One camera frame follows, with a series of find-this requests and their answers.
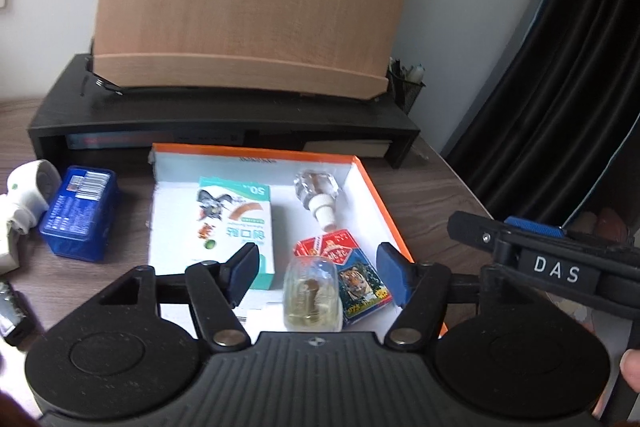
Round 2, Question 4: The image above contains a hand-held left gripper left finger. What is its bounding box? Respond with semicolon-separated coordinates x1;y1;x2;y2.
97;242;261;353

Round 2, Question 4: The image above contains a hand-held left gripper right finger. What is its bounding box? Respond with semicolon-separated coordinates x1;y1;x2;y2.
376;242;483;352

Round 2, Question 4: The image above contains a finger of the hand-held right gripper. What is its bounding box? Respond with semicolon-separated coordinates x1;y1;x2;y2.
447;211;568;258

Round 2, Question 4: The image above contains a red blue playing card box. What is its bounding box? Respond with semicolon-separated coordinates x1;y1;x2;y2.
292;229;392;325

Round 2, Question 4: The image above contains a teal cartoon bandage box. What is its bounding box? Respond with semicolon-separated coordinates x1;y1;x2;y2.
197;176;276;290

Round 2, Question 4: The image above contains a white mosquito heater with bottle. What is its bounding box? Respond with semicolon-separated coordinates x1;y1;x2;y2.
240;256;346;333

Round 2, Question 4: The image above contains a white box orange edge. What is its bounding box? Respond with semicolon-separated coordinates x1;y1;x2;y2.
147;143;448;338

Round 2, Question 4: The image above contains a clear bottle white cap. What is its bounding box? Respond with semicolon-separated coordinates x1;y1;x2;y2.
292;170;342;230

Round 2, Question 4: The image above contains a white plug-in device green button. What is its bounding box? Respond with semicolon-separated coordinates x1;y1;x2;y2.
6;160;62;235

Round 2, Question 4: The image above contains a person's right hand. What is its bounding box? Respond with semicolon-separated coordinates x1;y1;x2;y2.
619;349;640;393

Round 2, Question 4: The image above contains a black curtain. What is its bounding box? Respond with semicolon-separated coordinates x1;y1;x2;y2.
442;0;640;228

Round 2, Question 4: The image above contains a grey flat device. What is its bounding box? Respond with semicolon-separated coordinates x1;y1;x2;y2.
65;132;241;150

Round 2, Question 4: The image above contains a black desk riser stand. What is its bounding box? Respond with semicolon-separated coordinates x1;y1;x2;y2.
27;53;421;170

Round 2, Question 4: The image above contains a blue rectangular box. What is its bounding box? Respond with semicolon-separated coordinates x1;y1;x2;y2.
39;164;120;264

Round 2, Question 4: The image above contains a black mesh pen holder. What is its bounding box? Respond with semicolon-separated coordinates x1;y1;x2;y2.
387;57;427;115

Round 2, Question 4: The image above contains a white rectangular box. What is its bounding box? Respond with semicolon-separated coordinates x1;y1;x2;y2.
0;212;22;273

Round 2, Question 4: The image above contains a black power adapter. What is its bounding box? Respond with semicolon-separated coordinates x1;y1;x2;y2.
0;279;43;348

